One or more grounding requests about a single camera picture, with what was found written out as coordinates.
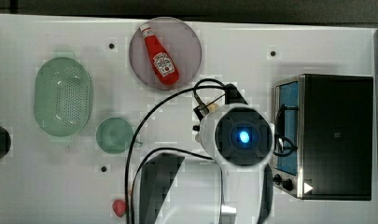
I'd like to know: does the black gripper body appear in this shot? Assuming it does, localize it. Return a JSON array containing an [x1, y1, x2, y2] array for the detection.
[[192, 83, 248, 133]]

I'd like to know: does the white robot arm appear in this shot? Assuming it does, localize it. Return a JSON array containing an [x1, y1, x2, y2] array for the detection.
[[130, 84, 274, 224]]

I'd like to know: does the green mug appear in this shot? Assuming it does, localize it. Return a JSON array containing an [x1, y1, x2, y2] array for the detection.
[[95, 117, 134, 154]]

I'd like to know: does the red ketchup bottle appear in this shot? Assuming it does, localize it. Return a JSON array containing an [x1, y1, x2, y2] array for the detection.
[[139, 23, 180, 86]]

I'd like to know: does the grey round plate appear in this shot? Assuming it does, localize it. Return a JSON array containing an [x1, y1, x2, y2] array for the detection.
[[129, 17, 202, 91]]

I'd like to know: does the silver toaster oven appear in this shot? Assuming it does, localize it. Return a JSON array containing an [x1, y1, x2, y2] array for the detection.
[[272, 74, 374, 201]]

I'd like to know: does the toy strawberry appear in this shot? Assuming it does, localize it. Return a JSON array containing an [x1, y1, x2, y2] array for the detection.
[[112, 199, 127, 217]]

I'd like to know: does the green perforated colander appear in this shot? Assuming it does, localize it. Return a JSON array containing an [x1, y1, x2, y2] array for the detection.
[[34, 56, 93, 144]]

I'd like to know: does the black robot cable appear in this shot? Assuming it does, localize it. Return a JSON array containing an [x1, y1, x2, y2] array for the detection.
[[124, 77, 228, 224]]

